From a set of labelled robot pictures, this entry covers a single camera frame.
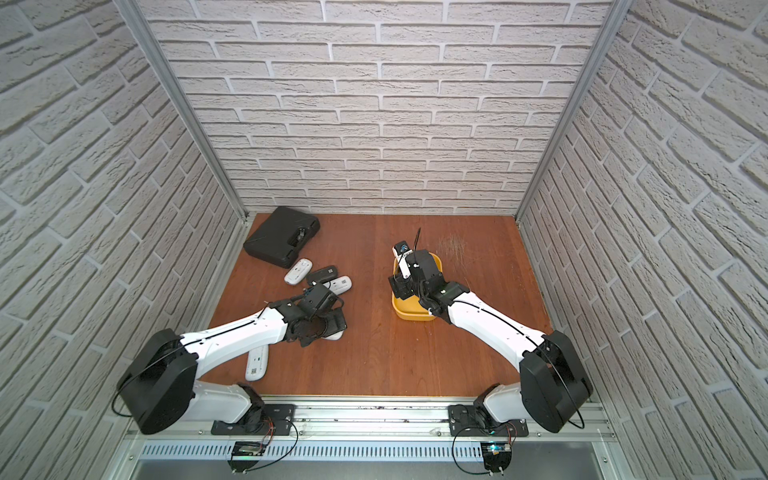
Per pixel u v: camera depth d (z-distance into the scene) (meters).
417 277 0.63
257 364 0.81
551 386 0.41
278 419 0.74
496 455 0.70
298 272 1.00
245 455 0.71
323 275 1.00
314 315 0.67
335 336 0.84
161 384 0.42
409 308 0.93
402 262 0.70
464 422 0.74
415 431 0.73
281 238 1.04
